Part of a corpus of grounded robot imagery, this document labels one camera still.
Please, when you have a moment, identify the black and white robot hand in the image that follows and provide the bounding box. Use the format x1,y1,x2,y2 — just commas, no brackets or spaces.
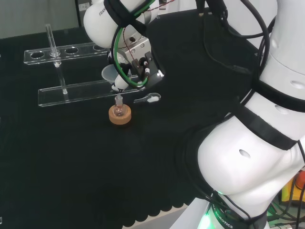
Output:
107,37,166,93

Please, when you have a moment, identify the translucent plastic funnel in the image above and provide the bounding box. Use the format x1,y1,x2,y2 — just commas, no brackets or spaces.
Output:
101,65,122,98

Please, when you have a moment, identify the glass weighing funnel with powder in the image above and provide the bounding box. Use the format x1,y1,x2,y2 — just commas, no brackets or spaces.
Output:
133,93,162,104

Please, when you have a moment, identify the glass round-bottom flask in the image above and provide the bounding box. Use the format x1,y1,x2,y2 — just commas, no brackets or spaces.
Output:
112,94,125,118

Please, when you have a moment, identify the clear acrylic funnel stand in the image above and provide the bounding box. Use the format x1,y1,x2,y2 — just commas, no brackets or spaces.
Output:
23,23,146,109

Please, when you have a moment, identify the dark panel with white label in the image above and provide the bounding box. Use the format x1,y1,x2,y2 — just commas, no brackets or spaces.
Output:
74,0,96,29

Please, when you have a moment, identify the black cloth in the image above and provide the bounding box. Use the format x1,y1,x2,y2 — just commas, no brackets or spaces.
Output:
0,9,263,229

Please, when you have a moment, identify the yellow stop button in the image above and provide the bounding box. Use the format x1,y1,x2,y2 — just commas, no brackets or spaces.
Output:
280,170,305,205

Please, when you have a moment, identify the green cable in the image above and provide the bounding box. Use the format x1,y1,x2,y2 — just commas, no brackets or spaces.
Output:
112,9,150,89

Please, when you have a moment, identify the cork ring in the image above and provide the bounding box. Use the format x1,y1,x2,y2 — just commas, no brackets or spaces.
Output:
108,104,132,126

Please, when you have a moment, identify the black cable bundle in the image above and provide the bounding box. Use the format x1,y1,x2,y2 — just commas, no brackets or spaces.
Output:
195,0,275,74

